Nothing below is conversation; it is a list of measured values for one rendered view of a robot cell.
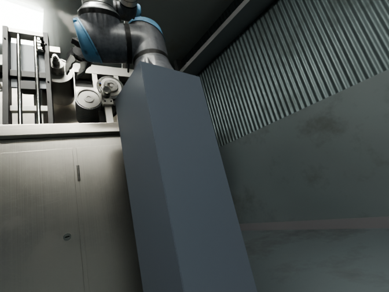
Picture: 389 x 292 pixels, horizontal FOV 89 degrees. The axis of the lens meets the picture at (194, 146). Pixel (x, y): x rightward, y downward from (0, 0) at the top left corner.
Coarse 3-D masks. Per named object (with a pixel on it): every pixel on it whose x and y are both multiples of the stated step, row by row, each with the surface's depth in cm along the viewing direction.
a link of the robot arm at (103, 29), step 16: (96, 0) 55; (112, 0) 59; (80, 16) 55; (96, 16) 54; (112, 16) 57; (80, 32) 54; (96, 32) 55; (112, 32) 57; (96, 48) 56; (112, 48) 58
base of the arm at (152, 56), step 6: (138, 54) 60; (144, 54) 59; (150, 54) 59; (156, 54) 59; (162, 54) 61; (138, 60) 59; (144, 60) 58; (150, 60) 58; (156, 60) 58; (162, 60) 59; (168, 60) 64; (162, 66) 57; (168, 66) 59
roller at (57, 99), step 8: (64, 64) 107; (72, 72) 108; (56, 80) 102; (64, 80) 104; (72, 80) 110; (56, 88) 107; (64, 88) 109; (72, 88) 115; (56, 96) 114; (64, 96) 115; (72, 96) 121; (64, 104) 123
